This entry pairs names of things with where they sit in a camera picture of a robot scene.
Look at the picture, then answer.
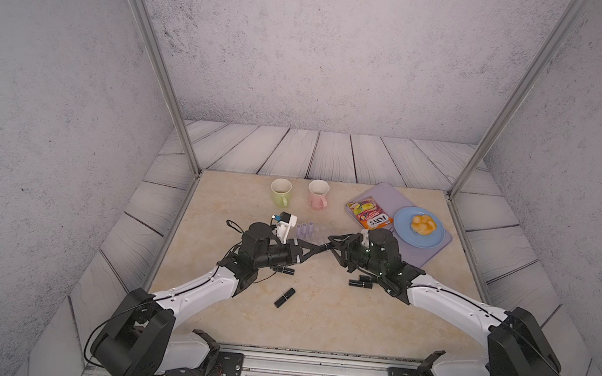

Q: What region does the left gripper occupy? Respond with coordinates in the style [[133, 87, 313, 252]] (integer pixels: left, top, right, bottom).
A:
[[250, 235, 319, 277]]

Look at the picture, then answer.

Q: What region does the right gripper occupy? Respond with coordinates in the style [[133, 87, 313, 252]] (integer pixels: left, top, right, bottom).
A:
[[324, 231, 389, 280]]

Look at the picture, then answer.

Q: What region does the black lipstick diagonal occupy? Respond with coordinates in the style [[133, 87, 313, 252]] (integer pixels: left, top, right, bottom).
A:
[[273, 288, 296, 308]]

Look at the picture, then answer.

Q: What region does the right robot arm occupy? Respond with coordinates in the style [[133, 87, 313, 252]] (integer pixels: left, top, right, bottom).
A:
[[322, 229, 562, 376]]

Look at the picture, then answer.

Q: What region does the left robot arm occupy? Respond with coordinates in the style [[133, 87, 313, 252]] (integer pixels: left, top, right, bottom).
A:
[[89, 222, 333, 376]]

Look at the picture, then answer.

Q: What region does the clear acrylic lipstick organizer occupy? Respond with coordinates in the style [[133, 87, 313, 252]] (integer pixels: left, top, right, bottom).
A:
[[294, 222, 340, 245]]

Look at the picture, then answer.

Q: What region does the candy bag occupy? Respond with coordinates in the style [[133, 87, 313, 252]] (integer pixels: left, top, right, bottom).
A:
[[346, 196, 393, 231]]

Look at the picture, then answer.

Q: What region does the lavender tray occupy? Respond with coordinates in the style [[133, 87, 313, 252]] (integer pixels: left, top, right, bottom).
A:
[[344, 183, 452, 268]]

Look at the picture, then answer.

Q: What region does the pink mug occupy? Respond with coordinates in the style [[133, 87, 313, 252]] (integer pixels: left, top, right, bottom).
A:
[[308, 180, 330, 211]]

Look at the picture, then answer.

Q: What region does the blue plate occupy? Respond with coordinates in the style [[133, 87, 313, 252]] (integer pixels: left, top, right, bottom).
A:
[[393, 206, 445, 249]]

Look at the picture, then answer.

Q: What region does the green mug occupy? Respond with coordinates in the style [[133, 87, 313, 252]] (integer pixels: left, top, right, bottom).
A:
[[270, 178, 293, 209]]

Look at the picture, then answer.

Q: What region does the bread roll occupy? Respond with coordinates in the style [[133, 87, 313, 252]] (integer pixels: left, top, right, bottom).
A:
[[411, 214, 438, 236]]

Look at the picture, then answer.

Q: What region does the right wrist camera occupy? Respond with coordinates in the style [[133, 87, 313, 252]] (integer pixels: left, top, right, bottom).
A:
[[360, 229, 370, 249]]

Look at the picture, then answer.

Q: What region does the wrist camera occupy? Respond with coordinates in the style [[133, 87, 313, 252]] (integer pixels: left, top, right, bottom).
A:
[[360, 229, 370, 249], [271, 212, 298, 244]]

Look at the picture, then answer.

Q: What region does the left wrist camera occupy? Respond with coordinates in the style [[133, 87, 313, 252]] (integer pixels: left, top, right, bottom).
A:
[[271, 212, 298, 244]]

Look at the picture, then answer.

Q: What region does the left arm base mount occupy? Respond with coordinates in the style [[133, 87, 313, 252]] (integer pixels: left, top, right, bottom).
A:
[[158, 329, 244, 376]]

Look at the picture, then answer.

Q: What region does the right aluminium frame post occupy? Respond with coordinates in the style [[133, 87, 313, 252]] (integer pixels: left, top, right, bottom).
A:
[[447, 0, 590, 202]]

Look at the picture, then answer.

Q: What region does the aluminium frame post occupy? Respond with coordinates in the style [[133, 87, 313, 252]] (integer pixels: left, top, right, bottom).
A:
[[447, 0, 590, 202], [128, 0, 202, 176]]

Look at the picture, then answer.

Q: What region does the left aluminium frame post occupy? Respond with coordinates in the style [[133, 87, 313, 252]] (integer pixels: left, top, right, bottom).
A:
[[128, 0, 202, 176]]

